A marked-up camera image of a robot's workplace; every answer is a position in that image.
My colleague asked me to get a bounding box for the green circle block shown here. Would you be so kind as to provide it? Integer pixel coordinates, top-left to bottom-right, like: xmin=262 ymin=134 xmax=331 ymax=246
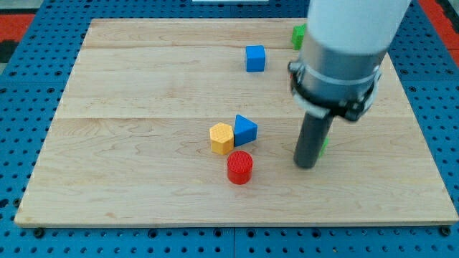
xmin=318 ymin=137 xmax=329 ymax=158

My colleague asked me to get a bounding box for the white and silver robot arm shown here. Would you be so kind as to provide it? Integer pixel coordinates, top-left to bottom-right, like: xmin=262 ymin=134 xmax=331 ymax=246
xmin=288 ymin=0 xmax=411 ymax=121

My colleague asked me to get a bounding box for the yellow hexagon block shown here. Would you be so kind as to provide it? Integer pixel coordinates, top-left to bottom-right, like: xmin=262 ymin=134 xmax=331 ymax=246
xmin=209 ymin=123 xmax=234 ymax=155

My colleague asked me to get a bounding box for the blue triangle block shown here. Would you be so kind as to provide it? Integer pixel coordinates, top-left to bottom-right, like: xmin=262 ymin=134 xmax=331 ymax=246
xmin=234 ymin=115 xmax=258 ymax=147

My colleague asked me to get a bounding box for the red cylinder block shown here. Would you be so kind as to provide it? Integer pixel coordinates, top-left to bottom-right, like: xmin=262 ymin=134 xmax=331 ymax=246
xmin=227 ymin=150 xmax=254 ymax=185

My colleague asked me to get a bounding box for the wooden board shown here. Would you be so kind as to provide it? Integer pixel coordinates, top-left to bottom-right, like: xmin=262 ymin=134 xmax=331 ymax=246
xmin=14 ymin=19 xmax=458 ymax=228

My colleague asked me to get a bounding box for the blue cube block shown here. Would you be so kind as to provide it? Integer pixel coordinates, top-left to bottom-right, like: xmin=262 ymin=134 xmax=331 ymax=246
xmin=245 ymin=45 xmax=266 ymax=72

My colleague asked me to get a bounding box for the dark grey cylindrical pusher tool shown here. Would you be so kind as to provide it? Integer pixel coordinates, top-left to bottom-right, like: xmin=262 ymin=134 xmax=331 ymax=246
xmin=293 ymin=113 xmax=333 ymax=169

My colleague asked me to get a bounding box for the green block at top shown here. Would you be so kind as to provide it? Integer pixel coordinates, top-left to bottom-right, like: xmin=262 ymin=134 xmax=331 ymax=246
xmin=291 ymin=24 xmax=307 ymax=50

